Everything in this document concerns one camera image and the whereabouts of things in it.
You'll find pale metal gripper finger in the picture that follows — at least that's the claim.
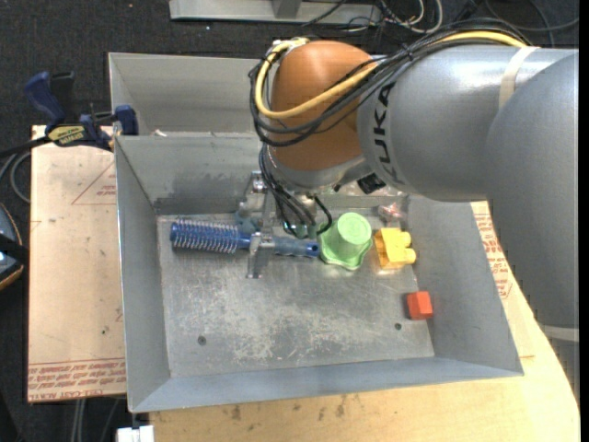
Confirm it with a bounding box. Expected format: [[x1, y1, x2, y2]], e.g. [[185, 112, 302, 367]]
[[246, 231, 266, 280], [260, 199, 279, 241]]

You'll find red block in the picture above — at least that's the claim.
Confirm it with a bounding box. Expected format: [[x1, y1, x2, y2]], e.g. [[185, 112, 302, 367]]
[[404, 291, 435, 321]]

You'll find green plastic cup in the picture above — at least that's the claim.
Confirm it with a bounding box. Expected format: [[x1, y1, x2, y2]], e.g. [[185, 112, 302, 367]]
[[318, 212, 374, 272]]

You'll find clear plastic thing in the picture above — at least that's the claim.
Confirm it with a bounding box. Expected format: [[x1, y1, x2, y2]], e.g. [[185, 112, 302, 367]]
[[376, 202, 410, 224]]

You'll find grey metal bin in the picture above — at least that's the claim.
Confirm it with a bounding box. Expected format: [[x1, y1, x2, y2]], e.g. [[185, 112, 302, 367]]
[[108, 52, 525, 414]]

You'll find yellow toy brick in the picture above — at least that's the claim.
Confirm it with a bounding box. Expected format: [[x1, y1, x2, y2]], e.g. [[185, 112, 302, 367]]
[[372, 227, 418, 271]]

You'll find blue hairbrush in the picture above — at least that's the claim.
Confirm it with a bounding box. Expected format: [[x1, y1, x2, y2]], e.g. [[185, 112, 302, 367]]
[[168, 217, 320, 260]]

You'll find black cylinder on white bracket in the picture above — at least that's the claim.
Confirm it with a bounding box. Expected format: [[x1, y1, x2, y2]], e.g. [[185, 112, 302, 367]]
[[356, 172, 387, 196]]

